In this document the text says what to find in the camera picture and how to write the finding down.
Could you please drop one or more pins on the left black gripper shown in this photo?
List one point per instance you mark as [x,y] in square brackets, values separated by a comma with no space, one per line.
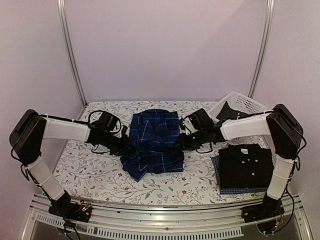
[124,149]

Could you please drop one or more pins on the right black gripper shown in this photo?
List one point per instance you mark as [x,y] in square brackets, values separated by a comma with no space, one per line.
[183,144]

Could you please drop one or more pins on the blue plaid long sleeve shirt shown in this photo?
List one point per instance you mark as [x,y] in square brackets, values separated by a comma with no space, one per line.
[153,135]

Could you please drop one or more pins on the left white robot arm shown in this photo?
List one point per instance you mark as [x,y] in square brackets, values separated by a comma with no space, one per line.
[29,142]

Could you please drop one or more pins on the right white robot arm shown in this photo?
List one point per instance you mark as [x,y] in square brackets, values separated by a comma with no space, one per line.
[278,128]

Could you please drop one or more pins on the folded blue checked shirt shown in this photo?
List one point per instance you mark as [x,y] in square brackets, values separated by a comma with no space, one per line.
[233,191]

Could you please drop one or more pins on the black shirt in basket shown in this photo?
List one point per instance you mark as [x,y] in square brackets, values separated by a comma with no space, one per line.
[227,113]

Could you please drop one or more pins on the floral tablecloth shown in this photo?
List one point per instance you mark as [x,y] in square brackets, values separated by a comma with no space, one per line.
[100,177]

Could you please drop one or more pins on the white plastic basket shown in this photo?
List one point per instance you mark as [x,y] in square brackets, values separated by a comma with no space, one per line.
[238,102]

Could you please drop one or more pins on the folded black shirt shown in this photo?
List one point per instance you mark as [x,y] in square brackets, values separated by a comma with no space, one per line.
[245,166]

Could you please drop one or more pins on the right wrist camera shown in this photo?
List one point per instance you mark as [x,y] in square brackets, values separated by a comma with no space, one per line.
[186,125]

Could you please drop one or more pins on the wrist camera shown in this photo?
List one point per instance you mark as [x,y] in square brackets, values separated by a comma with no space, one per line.
[186,125]
[123,132]

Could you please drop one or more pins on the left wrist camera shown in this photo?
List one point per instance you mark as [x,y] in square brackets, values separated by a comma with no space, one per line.
[123,132]

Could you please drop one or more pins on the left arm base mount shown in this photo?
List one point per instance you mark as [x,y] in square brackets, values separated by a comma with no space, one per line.
[64,207]

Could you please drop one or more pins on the aluminium front rail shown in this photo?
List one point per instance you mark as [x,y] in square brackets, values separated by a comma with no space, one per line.
[119,221]

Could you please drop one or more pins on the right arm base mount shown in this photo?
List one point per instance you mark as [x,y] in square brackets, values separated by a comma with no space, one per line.
[270,212]

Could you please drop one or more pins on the right aluminium post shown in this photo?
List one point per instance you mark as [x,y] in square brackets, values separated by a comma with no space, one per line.
[270,5]

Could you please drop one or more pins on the aluminium post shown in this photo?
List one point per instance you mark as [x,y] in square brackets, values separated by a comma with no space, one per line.
[270,5]
[61,6]

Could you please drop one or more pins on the left aluminium post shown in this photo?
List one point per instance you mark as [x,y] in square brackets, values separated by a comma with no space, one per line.
[61,6]

